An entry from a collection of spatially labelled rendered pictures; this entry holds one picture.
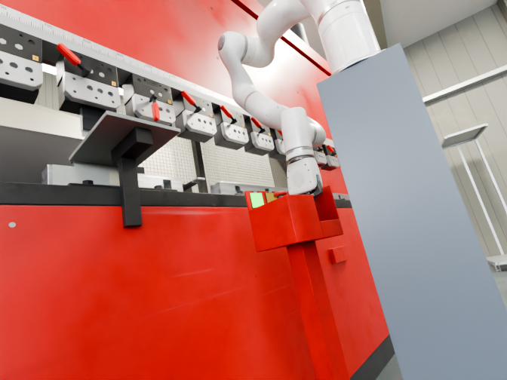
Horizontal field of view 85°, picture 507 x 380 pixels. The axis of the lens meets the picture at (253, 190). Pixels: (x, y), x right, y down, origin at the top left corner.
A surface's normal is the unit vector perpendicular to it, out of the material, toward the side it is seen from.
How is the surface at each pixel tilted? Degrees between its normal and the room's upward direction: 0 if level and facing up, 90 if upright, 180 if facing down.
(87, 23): 90
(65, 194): 90
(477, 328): 90
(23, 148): 90
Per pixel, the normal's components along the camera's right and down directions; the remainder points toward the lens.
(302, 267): -0.77, 0.00
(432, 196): -0.51, -0.11
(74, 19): 0.72, -0.31
